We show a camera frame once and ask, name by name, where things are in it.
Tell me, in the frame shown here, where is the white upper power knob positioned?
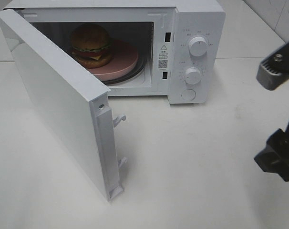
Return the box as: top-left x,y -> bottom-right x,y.
187,35 -> 208,57

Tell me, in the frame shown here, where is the toy hamburger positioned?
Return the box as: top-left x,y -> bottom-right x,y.
70,23 -> 113,69

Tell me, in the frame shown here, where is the white lower timer knob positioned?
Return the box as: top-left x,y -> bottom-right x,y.
185,67 -> 202,85

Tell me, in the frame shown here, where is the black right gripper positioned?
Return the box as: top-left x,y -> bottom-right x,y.
256,35 -> 289,134

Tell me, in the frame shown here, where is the white microwave door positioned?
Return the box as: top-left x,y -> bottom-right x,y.
0,9 -> 126,200

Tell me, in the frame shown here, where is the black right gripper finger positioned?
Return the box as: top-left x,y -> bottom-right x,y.
254,129 -> 289,182

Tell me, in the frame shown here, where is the pink round plate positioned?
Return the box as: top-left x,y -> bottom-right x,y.
88,40 -> 139,81

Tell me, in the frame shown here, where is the white microwave oven body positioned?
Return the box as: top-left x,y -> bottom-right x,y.
2,0 -> 225,104

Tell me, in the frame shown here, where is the round white door-release button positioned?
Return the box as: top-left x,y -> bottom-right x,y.
181,89 -> 196,101

